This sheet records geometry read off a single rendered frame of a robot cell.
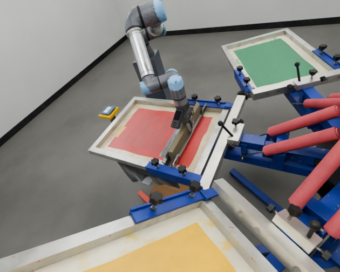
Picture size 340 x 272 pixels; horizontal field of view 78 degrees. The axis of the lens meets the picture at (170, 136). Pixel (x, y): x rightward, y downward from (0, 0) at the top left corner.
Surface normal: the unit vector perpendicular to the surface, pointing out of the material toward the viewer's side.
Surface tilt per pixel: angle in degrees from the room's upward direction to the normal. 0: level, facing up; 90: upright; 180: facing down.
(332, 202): 0
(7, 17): 90
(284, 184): 0
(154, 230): 32
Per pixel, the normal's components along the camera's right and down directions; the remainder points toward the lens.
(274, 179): -0.25, -0.68
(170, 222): 0.22, -0.86
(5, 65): 0.86, 0.17
